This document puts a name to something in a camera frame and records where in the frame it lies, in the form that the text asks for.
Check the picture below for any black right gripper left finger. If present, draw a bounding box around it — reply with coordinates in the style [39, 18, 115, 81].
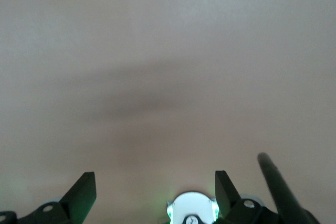
[17, 171, 97, 224]

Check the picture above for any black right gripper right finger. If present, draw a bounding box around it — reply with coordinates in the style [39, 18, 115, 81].
[215, 169, 280, 224]

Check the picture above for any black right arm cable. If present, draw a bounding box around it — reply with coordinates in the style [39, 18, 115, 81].
[256, 152, 322, 224]

